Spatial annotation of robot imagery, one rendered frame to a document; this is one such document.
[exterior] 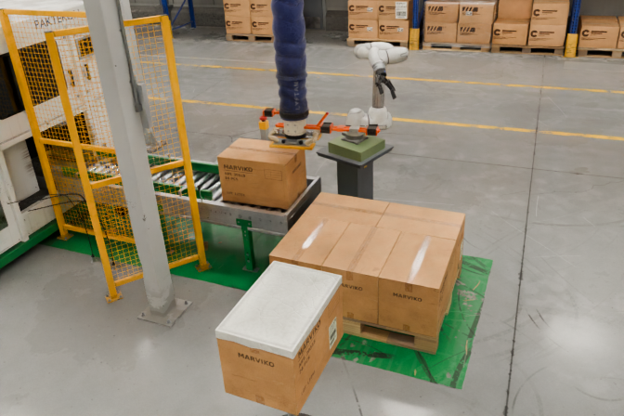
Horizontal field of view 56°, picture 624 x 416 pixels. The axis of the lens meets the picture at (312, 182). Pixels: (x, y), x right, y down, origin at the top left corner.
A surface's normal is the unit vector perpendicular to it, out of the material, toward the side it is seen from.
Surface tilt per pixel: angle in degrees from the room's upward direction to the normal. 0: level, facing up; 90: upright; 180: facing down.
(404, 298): 90
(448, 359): 0
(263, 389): 90
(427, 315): 90
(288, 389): 90
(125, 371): 0
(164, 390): 0
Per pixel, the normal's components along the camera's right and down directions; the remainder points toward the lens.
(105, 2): 0.92, 0.14
